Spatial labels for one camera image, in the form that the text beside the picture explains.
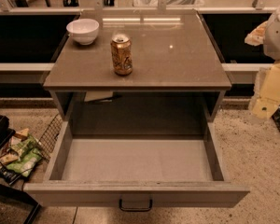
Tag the gold soda can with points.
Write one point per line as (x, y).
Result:
(121, 51)

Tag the clear plastic bin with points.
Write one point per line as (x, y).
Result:
(169, 3)

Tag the black drawer handle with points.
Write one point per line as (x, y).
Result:
(135, 207)

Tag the grey drawer cabinet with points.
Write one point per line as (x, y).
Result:
(170, 52)

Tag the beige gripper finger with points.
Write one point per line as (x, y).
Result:
(256, 37)

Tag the grey top drawer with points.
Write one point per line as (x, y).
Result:
(172, 172)

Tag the green snack bag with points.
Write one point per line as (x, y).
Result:
(28, 156)

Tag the white ceramic bowl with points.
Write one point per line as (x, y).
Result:
(83, 31)

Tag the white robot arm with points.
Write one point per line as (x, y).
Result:
(268, 35)

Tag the black wire basket left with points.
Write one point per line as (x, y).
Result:
(49, 137)

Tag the yellow cardboard pieces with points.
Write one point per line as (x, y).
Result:
(266, 97)

